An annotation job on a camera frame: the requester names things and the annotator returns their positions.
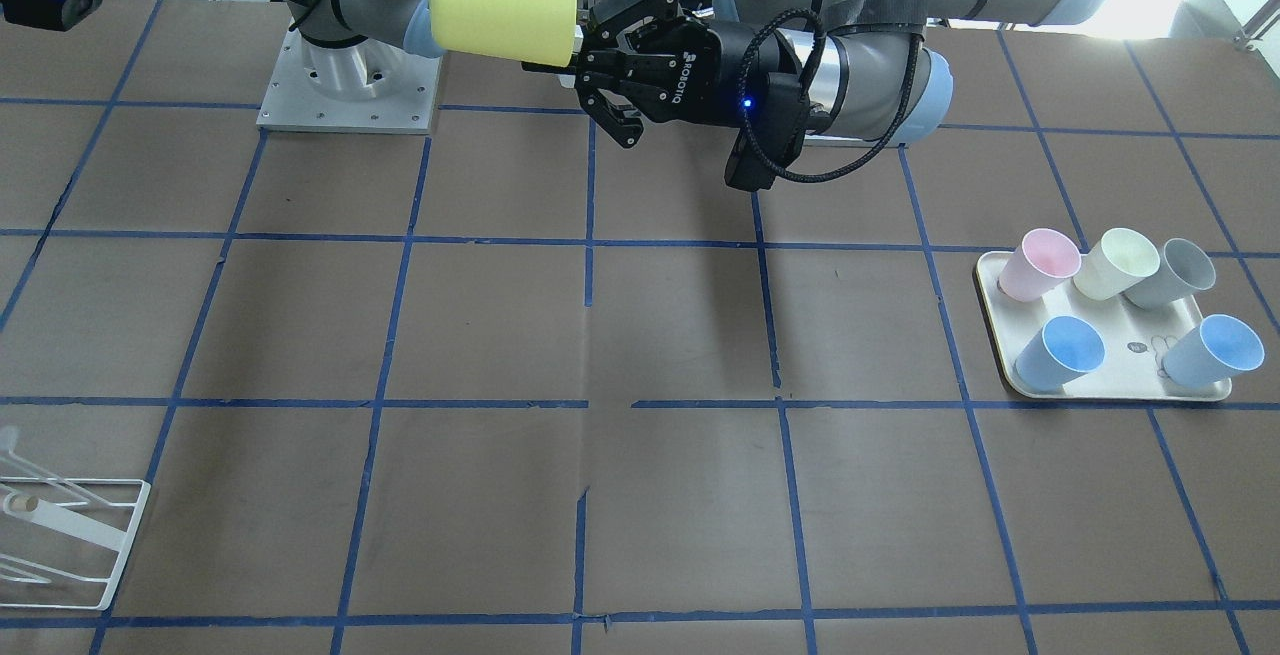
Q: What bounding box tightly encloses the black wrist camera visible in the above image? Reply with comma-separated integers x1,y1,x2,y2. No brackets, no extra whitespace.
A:
724,73,810,193

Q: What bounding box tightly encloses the yellow plastic cup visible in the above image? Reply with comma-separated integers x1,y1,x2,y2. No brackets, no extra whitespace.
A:
428,0,577,68

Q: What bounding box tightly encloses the blue plastic cup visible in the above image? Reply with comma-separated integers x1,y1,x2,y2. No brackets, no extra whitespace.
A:
1162,313,1266,389
1014,316,1106,391

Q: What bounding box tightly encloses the pink plastic cup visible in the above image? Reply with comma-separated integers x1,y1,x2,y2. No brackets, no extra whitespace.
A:
997,228,1083,301

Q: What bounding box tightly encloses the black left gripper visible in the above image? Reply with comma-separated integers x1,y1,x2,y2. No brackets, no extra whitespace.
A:
575,0,755,148

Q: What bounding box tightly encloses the cream plastic cup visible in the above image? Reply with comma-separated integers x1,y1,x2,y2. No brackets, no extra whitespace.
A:
1071,226,1161,301

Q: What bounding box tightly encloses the white wire cup rack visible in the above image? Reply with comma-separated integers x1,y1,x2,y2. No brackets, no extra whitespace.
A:
1,426,151,613

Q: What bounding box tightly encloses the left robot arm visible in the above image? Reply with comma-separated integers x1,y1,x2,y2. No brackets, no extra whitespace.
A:
571,0,1105,146

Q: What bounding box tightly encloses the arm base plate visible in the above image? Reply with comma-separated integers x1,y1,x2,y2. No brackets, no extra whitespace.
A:
256,32,442,136

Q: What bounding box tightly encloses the grey plastic cup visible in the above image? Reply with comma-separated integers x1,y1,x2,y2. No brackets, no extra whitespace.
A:
1123,239,1217,310

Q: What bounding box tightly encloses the cream plastic tray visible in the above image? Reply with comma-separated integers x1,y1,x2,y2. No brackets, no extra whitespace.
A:
975,251,1233,403

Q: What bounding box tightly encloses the blue plastic cup outer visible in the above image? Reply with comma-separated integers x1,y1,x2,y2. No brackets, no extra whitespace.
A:
1162,313,1266,389

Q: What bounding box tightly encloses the blue plastic cup near centre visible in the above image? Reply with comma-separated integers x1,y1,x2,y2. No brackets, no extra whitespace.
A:
1014,316,1106,391

